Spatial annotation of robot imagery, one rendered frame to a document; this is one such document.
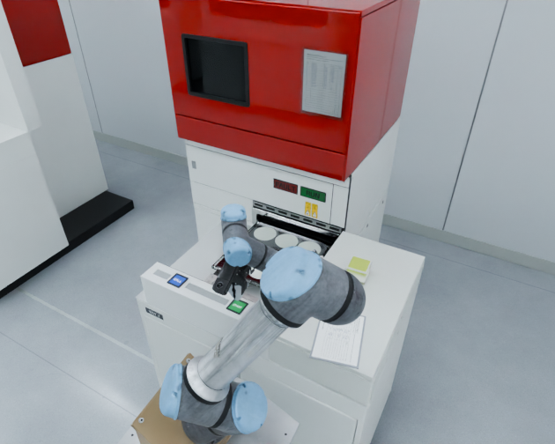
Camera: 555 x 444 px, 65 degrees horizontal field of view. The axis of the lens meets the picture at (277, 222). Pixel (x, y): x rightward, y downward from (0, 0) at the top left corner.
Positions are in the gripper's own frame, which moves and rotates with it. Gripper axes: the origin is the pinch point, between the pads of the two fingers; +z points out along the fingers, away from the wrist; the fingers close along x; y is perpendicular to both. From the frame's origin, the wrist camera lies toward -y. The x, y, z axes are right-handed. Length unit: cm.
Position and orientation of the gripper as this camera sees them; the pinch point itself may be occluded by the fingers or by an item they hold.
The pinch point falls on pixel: (235, 299)
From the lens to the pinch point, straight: 148.4
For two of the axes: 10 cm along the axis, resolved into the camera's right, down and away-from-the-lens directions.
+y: 4.9, -5.1, 7.1
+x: -8.7, -2.9, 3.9
